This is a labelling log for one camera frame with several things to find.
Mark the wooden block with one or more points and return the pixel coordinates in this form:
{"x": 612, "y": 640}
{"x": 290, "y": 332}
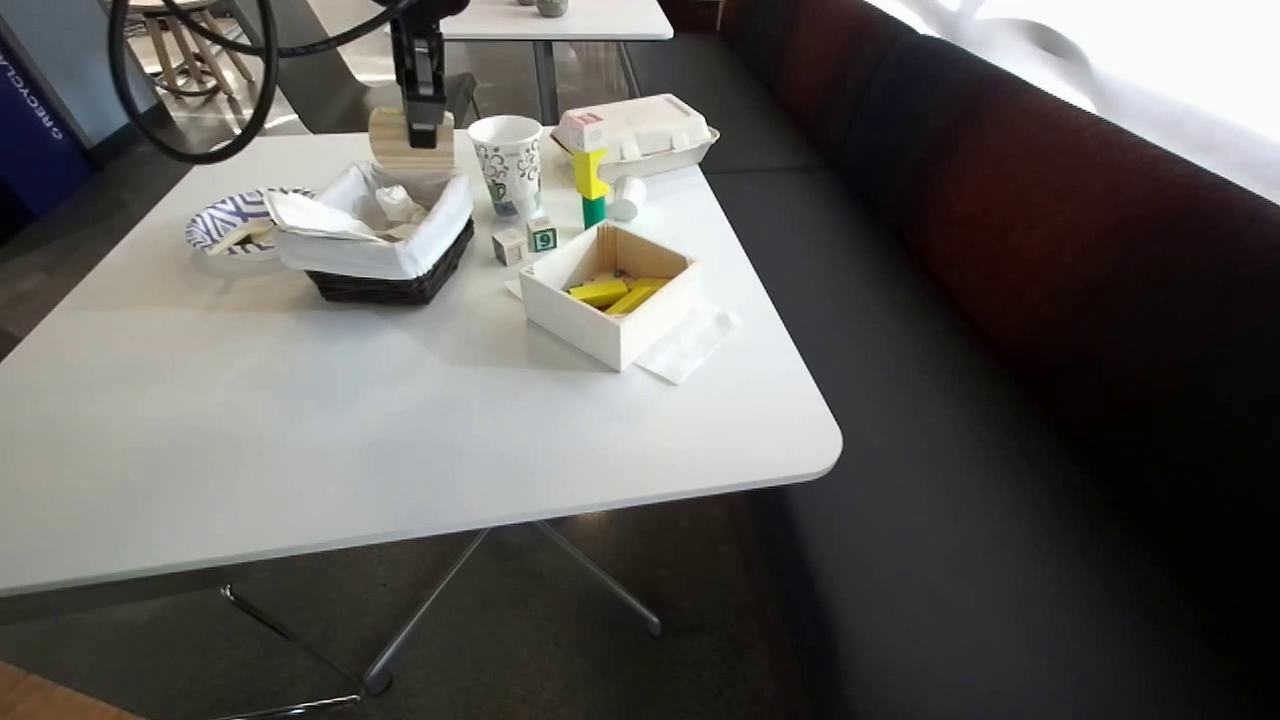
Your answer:
{"x": 396, "y": 157}

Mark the small green letter cube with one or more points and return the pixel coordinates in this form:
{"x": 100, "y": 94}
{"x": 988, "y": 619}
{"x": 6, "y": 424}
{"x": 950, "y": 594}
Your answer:
{"x": 543, "y": 234}

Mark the white square box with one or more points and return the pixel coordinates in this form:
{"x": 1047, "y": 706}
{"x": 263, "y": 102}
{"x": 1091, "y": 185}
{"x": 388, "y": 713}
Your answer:
{"x": 608, "y": 249}

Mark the dark basket with white liner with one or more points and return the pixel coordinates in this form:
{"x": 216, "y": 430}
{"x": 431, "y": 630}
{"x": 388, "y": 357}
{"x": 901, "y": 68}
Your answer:
{"x": 374, "y": 237}

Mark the black and white patterned bowl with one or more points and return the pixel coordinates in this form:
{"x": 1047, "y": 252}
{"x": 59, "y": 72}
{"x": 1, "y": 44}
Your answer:
{"x": 230, "y": 217}

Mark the white takeout clamshell container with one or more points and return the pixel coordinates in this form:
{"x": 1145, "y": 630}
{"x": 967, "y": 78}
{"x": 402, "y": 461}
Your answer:
{"x": 645, "y": 134}

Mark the white patterned paper cup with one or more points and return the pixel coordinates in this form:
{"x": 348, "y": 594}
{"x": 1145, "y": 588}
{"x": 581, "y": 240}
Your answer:
{"x": 508, "y": 152}

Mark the dark upholstered bench sofa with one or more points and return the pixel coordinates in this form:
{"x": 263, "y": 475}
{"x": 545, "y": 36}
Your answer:
{"x": 1056, "y": 365}

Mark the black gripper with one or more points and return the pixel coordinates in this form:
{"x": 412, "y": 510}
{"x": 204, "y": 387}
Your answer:
{"x": 418, "y": 53}

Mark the yellow blocks in box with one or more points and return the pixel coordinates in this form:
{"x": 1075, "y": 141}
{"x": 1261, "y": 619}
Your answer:
{"x": 612, "y": 298}

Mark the white paper napkin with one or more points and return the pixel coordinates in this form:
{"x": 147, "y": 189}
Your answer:
{"x": 682, "y": 352}

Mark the white side table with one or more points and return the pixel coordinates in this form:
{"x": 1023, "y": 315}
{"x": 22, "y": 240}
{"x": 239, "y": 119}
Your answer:
{"x": 588, "y": 23}

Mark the yellow green block stack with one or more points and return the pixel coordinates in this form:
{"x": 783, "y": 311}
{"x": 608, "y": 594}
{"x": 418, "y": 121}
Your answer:
{"x": 588, "y": 185}

